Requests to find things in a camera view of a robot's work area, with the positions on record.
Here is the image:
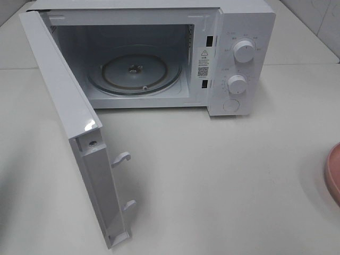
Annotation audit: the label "round white door button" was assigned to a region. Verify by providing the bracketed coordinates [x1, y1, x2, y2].
[223, 99, 240, 113]

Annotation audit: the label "white timer knob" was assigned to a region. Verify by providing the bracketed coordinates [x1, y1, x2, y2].
[227, 75, 248, 95]

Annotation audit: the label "white microwave door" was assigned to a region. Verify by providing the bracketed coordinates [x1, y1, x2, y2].
[19, 11, 136, 249]

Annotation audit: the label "pink plate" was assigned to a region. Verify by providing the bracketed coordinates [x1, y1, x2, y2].
[325, 143, 339, 205]

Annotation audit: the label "glass microwave turntable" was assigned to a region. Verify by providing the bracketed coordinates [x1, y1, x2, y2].
[88, 45, 182, 97]

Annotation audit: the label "white warning label sticker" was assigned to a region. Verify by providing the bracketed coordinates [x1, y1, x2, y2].
[196, 47, 214, 79]

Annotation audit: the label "white microwave oven body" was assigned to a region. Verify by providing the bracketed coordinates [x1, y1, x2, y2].
[26, 1, 276, 116]

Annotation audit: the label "upper white power knob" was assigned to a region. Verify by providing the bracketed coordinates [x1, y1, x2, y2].
[233, 40, 255, 63]

